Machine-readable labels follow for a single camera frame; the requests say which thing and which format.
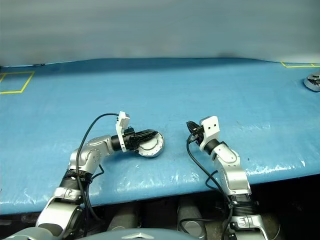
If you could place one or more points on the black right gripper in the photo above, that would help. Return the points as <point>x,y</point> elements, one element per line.
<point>197,135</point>

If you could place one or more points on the small dark flat object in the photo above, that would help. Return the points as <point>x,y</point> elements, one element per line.
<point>38,64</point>

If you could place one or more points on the dark grey rounded shape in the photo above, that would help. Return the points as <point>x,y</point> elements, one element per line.
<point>190,210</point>
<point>122,220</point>

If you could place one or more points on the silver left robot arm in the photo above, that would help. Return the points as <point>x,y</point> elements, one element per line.
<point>92,152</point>

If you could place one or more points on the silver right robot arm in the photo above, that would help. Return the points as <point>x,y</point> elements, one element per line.
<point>232,165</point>

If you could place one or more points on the grey robot torso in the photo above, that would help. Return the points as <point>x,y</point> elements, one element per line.
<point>140,235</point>

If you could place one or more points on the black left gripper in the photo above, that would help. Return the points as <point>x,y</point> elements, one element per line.
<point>132,142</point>

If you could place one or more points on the round silver metal part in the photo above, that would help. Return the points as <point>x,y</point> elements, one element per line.
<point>158,151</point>

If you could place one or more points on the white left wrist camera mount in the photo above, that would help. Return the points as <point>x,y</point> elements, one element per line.
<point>122,122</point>

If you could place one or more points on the blue table cover sheet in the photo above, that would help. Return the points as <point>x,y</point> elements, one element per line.
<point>160,95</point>

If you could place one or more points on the grey motor end cover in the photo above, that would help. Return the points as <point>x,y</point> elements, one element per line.
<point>150,146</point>

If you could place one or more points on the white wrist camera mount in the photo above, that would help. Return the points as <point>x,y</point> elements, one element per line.
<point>211,127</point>
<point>122,122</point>

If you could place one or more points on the yellow tape square outline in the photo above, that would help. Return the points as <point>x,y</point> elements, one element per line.
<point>297,66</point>
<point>26,82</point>

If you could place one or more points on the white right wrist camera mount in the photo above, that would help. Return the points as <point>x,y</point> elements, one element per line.
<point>211,127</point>

